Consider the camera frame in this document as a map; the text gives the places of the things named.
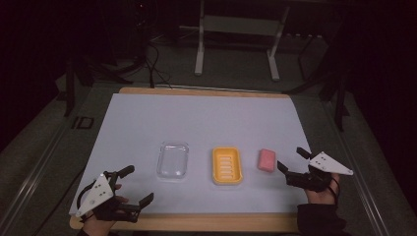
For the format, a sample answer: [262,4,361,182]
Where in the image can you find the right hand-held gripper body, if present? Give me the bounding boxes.
[285,150,355,194]

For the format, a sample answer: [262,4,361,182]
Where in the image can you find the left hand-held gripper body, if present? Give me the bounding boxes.
[75,170,143,224]

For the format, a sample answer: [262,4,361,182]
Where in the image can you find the pink soap bar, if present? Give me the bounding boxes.
[257,147,277,173]

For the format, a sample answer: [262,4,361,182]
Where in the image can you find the clear plastic soap dish lid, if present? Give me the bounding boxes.
[155,141,191,181]

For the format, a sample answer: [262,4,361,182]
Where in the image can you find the yellow soap dish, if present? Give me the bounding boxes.
[211,147,244,186]

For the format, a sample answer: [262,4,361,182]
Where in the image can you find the person's right hand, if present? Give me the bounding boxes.
[305,172,341,207]

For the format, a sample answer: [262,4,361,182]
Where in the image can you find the person's left hand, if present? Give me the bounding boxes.
[82,183,130,236]

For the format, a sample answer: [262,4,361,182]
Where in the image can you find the dark metal stand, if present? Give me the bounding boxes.
[284,30,351,133]

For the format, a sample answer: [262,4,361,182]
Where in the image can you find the white table mat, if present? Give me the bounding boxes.
[69,92,313,217]

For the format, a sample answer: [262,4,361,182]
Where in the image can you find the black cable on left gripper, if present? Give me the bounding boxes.
[76,182,96,210]

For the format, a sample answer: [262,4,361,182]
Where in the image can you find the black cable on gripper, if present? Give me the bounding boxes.
[328,177,341,205]
[76,182,96,210]

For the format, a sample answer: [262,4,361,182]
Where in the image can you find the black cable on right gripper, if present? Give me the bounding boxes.
[328,177,341,205]

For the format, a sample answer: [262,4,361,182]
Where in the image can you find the grey metal floor rail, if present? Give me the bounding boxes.
[0,121,85,232]
[323,97,392,236]

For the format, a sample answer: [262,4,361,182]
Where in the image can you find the black floor cables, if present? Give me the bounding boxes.
[143,40,174,89]

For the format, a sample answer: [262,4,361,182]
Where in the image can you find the white metal stand frame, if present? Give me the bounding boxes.
[194,0,291,83]

